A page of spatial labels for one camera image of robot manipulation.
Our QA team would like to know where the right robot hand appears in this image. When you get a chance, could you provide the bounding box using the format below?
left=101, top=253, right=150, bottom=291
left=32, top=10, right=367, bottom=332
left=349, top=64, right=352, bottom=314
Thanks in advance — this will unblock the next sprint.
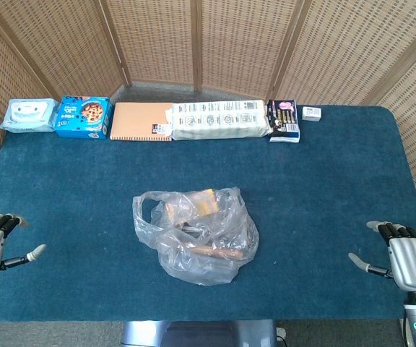
left=347, top=220, right=416, bottom=293

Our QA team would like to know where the clear plastic bag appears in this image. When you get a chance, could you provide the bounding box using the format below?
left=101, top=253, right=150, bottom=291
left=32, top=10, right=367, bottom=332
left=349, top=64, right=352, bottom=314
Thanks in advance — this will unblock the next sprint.
left=132, top=187, right=260, bottom=287

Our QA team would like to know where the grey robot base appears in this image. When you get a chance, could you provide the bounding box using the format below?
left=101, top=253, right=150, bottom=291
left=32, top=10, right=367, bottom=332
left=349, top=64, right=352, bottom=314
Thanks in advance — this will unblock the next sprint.
left=120, top=320, right=278, bottom=347

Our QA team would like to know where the blue table mat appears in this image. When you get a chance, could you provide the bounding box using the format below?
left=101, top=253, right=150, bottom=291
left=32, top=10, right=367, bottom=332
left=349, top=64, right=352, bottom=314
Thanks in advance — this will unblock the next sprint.
left=0, top=104, right=416, bottom=322

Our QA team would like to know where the light blue wet wipes pack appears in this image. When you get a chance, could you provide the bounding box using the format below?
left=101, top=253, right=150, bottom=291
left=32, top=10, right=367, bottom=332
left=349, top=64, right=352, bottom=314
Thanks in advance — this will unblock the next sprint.
left=0, top=98, right=59, bottom=134

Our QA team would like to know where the blue cookie box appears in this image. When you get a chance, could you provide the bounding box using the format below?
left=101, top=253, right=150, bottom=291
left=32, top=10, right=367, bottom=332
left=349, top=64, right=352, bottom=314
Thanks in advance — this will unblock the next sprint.
left=54, top=95, right=113, bottom=140

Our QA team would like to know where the small white box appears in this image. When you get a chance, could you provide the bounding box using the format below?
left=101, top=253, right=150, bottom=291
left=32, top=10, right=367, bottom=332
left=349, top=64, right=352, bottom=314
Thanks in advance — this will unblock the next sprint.
left=301, top=106, right=322, bottom=121

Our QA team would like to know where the black and pink snack pack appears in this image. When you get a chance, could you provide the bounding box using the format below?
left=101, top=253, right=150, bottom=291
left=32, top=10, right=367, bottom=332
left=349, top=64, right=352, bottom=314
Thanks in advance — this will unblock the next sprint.
left=266, top=99, right=301, bottom=144

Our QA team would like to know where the brown sausage stick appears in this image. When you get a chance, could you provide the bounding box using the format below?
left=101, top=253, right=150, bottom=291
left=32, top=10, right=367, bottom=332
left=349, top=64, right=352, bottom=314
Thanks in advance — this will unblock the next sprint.
left=189, top=245, right=247, bottom=260

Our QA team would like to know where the orange spiral notebook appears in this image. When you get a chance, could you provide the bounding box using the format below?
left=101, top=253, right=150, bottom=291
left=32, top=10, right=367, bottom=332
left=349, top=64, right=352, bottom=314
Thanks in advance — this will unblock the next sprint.
left=109, top=102, right=175, bottom=141

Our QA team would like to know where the yellow snack packet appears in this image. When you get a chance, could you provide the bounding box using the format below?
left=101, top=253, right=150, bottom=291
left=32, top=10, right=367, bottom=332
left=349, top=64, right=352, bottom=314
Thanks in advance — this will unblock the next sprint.
left=165, top=188, right=220, bottom=227

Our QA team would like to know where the long white wrapped package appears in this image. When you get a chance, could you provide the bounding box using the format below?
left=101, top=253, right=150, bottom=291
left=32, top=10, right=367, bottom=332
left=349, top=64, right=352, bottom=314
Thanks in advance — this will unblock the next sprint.
left=170, top=99, right=271, bottom=141

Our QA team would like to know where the woven folding screen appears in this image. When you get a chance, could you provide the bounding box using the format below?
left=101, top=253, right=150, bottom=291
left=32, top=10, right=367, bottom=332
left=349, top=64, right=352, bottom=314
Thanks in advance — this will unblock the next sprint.
left=0, top=0, right=416, bottom=254

